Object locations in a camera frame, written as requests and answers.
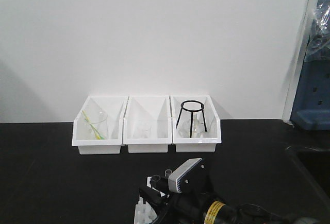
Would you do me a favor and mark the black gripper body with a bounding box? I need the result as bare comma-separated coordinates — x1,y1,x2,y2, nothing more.
138,180,219,223

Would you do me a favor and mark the clear glass test tube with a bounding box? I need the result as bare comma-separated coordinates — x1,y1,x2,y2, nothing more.
164,169,172,178

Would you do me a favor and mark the white test tube rack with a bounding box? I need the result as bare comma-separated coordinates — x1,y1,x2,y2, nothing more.
134,175,168,224

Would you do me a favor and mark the blue grey pegboard drying rack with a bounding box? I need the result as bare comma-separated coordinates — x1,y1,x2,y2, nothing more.
290,0,329,131

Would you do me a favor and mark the clear glass flask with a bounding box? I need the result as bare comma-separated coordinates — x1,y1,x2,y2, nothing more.
178,116,205,138

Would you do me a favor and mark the right white storage bin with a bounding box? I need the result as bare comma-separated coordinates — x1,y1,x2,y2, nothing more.
170,95,222,152

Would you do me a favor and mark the white storage bin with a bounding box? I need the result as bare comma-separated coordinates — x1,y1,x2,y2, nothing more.
170,95,222,152
72,96,128,154
123,95,172,153

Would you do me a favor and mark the small clear glass beaker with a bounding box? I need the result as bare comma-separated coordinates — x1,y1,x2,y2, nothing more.
140,129,151,139

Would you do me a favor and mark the middle white storage bin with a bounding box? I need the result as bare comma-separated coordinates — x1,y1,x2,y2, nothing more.
123,95,172,153

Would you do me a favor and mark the yellow green stirring rod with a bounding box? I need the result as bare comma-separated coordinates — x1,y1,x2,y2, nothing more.
82,111,105,140

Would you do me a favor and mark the left white storage bin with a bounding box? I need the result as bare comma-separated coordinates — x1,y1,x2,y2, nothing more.
72,96,128,154

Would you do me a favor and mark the black lab sink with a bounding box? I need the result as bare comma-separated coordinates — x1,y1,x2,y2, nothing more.
286,146,329,210

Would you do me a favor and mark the plastic bag of black pegs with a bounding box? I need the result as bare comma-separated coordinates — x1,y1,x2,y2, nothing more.
304,0,329,63

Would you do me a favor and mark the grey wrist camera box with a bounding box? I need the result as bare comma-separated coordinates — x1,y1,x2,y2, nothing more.
168,158,207,194

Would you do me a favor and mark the black cable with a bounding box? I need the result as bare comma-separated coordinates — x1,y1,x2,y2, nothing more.
237,203,287,221

